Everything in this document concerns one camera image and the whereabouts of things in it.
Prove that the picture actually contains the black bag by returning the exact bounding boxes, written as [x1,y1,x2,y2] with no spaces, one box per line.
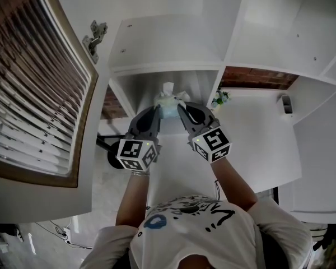
[313,222,336,252]

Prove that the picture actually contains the beige backpack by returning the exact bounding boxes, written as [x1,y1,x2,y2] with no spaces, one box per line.
[307,222,328,243]

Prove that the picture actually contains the black coat rack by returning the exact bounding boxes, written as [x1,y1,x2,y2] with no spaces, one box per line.
[96,134,125,170]

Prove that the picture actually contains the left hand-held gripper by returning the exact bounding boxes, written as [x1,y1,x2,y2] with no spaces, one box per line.
[116,106,162,172]

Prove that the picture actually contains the silver bracelet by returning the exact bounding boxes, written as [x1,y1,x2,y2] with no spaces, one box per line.
[130,169,151,178]

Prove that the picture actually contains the white louvred cabinet door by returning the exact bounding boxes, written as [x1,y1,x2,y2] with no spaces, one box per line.
[0,0,110,224]

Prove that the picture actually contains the potted blue white flowers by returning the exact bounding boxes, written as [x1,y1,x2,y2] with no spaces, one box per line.
[212,88,232,112]

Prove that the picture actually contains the thin grey floor cable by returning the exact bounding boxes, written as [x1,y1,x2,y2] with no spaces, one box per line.
[35,221,65,235]

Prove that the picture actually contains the white tall cabinet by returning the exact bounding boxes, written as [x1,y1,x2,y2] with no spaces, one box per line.
[292,82,336,224]

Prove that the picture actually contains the person's right forearm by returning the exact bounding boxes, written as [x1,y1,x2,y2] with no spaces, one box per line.
[211,158,258,211]

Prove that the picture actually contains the person in printed white shirt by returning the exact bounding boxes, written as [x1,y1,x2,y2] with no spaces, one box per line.
[80,194,313,269]

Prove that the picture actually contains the white desk with shelves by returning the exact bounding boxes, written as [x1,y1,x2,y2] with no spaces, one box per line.
[96,0,336,194]

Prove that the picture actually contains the pack of tissues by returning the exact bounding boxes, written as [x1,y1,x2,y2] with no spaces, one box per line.
[153,81,191,120]

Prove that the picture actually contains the person's left forearm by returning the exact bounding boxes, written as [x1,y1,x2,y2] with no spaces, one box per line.
[116,171,151,226]

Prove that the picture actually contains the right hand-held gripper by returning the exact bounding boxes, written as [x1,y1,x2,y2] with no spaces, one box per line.
[176,102,232,164]

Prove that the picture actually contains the metal door hinge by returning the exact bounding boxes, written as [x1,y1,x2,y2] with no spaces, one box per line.
[82,20,109,64]

